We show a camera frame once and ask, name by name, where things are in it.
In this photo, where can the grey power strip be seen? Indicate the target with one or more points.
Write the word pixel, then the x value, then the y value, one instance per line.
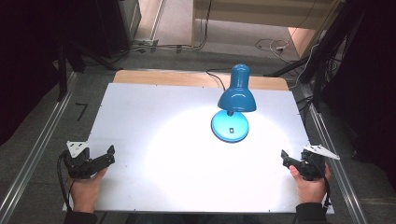
pixel 146 43

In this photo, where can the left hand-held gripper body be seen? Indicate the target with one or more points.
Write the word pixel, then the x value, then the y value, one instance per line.
pixel 77 163

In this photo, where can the dark cabinet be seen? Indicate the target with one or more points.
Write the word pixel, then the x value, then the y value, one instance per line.
pixel 120 25

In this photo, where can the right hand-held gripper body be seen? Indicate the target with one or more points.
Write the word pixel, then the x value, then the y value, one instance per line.
pixel 313 165

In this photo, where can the black metal stand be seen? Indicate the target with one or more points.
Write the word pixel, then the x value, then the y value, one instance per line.
pixel 62 74

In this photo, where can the person's right hand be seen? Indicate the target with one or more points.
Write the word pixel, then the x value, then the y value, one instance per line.
pixel 311 189

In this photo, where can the blue desk lamp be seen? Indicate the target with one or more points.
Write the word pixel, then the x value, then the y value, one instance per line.
pixel 235 105

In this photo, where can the aluminium floor rail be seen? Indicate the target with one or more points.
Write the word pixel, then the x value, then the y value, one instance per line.
pixel 37 149
pixel 339 180

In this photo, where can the person's left hand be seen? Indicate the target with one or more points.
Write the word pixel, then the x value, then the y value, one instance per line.
pixel 87 189

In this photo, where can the black tripod stand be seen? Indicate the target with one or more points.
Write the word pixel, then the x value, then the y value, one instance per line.
pixel 323 53

